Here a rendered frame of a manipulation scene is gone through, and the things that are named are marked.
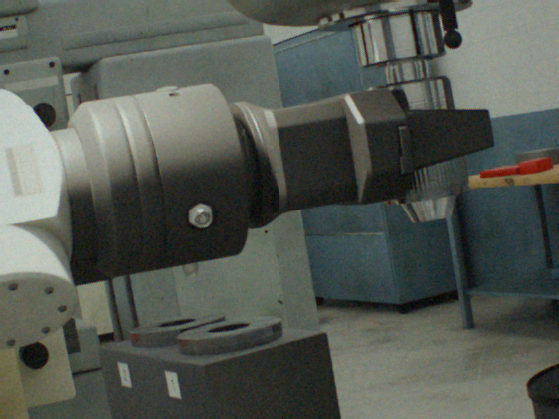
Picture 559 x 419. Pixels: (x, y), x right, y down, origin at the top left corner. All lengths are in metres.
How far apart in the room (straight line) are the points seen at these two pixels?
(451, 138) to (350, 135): 0.06
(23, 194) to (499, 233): 7.48
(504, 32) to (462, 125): 7.01
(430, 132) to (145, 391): 0.51
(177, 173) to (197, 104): 0.04
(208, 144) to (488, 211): 7.50
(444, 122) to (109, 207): 0.18
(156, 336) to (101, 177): 0.52
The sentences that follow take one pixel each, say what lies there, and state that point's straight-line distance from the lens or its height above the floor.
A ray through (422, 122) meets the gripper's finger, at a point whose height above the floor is 1.25.
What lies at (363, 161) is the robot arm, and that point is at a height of 1.23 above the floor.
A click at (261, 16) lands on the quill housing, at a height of 1.31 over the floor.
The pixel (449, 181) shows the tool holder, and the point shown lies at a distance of 0.63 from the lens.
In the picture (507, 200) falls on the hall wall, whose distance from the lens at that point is 7.84.
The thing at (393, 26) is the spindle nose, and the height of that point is 1.30.
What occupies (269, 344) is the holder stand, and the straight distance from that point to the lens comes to 0.97.
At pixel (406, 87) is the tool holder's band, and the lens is 0.62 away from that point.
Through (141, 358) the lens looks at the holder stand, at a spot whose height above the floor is 1.09.
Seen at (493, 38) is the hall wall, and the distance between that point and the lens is 7.73.
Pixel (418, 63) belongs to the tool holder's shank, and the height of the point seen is 1.28.
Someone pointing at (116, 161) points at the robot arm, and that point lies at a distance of 0.55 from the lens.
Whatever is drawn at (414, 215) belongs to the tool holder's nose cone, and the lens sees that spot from 0.64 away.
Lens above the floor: 1.25
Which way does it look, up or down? 3 degrees down
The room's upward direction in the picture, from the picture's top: 10 degrees counter-clockwise
